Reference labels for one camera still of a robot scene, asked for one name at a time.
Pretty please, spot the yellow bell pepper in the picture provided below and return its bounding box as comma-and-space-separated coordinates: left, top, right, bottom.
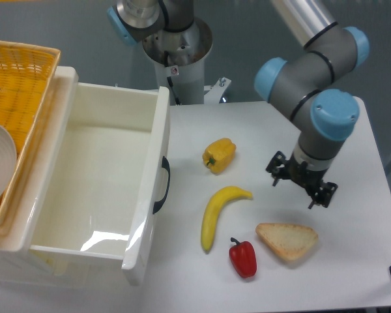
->
202, 138, 237, 174

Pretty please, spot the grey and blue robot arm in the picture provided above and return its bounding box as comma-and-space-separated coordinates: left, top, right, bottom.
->
107, 1, 369, 207

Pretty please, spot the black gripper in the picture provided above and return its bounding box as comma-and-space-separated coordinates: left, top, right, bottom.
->
266, 151, 338, 209

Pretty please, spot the red bell pepper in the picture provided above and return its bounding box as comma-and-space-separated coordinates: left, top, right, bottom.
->
229, 237, 257, 278

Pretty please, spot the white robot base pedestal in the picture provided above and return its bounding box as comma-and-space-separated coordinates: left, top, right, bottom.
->
142, 18, 231, 105

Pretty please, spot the slice of bread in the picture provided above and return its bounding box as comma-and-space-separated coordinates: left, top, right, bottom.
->
255, 223, 319, 261

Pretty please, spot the black cable on pedestal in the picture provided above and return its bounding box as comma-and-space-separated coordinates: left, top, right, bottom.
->
164, 50, 182, 106

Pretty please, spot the yellow banana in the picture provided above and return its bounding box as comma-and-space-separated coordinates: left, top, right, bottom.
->
200, 186, 253, 253

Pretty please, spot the white drawer cabinet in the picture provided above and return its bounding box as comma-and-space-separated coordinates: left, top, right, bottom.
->
0, 67, 78, 286

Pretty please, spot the yellow woven basket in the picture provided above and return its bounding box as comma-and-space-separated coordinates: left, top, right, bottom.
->
0, 40, 61, 226

